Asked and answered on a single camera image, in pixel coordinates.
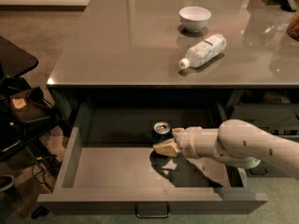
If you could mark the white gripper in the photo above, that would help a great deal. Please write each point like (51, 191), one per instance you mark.
(189, 141)

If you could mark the blue pepsi can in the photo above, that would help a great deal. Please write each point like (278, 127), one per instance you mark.
(161, 131)

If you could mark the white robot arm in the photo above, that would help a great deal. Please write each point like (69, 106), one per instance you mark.
(235, 143)

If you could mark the open grey top drawer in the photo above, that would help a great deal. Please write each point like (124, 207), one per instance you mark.
(110, 166)

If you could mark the grey upper side drawer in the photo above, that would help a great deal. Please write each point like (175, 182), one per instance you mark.
(271, 117)

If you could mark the white ceramic bowl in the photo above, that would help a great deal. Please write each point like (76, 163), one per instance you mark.
(193, 19)

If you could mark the black bag with label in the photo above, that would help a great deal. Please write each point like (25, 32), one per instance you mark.
(30, 106)

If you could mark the dark shoe on floor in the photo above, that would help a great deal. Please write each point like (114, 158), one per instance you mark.
(6, 182)

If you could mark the black side table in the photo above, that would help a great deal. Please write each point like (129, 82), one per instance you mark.
(14, 60)

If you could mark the metal drawer handle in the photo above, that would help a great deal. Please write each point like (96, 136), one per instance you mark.
(152, 210)

